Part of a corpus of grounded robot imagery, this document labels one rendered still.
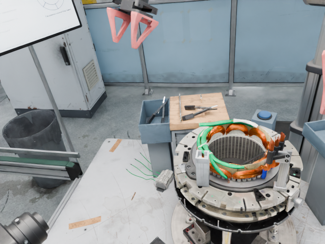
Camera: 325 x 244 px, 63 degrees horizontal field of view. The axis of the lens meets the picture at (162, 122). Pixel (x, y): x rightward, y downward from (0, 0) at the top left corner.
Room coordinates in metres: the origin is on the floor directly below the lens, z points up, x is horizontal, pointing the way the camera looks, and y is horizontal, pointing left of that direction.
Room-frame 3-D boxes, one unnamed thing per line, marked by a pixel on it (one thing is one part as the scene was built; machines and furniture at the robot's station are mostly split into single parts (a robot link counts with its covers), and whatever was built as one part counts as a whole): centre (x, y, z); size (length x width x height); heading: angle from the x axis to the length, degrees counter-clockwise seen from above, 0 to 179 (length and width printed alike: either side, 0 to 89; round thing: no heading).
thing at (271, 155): (0.38, -0.22, 1.21); 0.04 x 0.04 x 0.03; 75
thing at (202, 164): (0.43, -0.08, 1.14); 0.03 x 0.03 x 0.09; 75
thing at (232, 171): (0.43, -0.15, 1.13); 0.08 x 0.02 x 0.04; 75
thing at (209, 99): (0.81, -0.13, 1.05); 0.20 x 0.19 x 0.02; 84
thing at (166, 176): (0.73, 0.02, 0.80); 0.10 x 0.05 x 0.04; 147
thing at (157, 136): (0.82, 0.02, 0.92); 0.17 x 0.11 x 0.28; 174
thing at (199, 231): (0.46, -0.06, 0.85); 0.06 x 0.04 x 0.05; 27
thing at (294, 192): (0.37, -0.26, 1.07); 0.04 x 0.02 x 0.05; 123
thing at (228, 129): (0.57, -0.20, 1.12); 0.06 x 0.02 x 0.04; 75
